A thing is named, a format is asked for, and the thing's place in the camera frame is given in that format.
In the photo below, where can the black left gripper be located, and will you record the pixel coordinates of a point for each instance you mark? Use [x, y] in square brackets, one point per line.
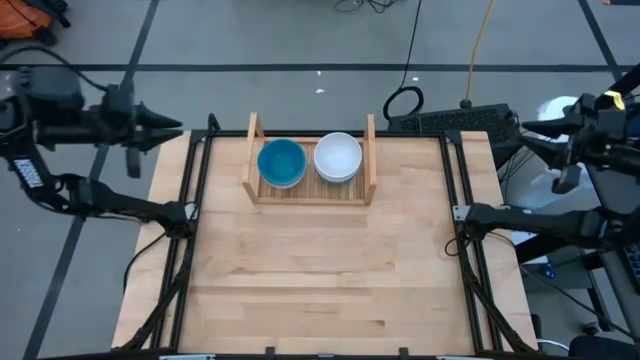
[120, 125]

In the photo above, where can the grey desk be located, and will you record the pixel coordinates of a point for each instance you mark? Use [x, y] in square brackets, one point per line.
[617, 189]

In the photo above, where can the orange and black bag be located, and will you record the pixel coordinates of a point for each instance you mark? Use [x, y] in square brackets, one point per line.
[22, 20]

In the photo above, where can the teal bowl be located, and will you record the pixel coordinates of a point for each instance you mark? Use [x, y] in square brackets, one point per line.
[281, 161]

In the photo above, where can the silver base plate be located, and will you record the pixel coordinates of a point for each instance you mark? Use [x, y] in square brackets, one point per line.
[459, 212]
[191, 211]

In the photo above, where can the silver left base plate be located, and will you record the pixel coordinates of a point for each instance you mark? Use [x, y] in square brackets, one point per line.
[191, 211]

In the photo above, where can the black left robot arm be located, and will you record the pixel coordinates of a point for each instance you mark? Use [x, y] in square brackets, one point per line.
[125, 206]

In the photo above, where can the white ceramic bowl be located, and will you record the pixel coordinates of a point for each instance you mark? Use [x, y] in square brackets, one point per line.
[337, 156]

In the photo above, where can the wooden slatted shelf riser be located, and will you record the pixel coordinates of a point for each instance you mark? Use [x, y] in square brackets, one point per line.
[310, 192]

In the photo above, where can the black chair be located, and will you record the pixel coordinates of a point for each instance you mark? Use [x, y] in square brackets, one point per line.
[600, 350]

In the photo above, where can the yellow tape tag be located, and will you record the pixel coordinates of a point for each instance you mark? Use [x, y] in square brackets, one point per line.
[615, 100]

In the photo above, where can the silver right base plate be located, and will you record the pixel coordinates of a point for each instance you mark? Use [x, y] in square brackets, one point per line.
[459, 212]

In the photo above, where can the black aluminium table frame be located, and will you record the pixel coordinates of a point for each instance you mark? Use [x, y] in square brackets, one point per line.
[310, 133]

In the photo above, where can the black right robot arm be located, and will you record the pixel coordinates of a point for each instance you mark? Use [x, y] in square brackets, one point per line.
[525, 222]

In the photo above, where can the small blue object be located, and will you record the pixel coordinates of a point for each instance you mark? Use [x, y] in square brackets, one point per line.
[549, 271]

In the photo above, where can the black stand beam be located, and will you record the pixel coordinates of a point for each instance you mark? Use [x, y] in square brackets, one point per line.
[632, 80]
[545, 250]

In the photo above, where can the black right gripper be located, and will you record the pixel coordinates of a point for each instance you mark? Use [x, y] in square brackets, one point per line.
[600, 135]

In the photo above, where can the black keyboard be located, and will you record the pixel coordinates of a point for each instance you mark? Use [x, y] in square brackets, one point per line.
[632, 265]

